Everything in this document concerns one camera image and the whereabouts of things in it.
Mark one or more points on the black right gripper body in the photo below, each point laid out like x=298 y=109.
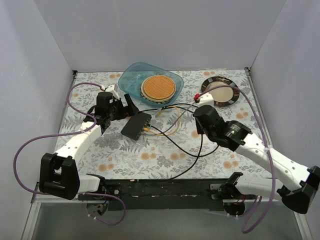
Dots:
x=203 y=119

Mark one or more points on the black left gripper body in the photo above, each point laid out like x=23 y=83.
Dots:
x=122 y=108

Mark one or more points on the black network switch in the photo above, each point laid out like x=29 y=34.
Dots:
x=135 y=126

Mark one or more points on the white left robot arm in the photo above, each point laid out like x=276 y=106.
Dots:
x=59 y=175

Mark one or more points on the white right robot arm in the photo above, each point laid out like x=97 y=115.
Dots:
x=295 y=185

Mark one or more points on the teal plastic container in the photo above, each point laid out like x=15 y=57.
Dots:
x=133 y=77

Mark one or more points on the dark rimmed ceramic plate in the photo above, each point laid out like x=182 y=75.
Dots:
x=224 y=96

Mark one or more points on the orange woven coaster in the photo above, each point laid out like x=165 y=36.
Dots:
x=159 y=79

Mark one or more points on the striped cream bowl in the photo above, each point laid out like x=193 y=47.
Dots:
x=156 y=93

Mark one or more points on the floral table mat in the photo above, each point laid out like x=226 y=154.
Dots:
x=184 y=153

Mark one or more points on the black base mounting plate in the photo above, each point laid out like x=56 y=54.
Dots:
x=156 y=194

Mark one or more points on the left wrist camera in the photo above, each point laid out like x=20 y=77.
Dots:
x=111 y=89

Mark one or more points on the aluminium frame rail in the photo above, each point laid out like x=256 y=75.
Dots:
x=55 y=218

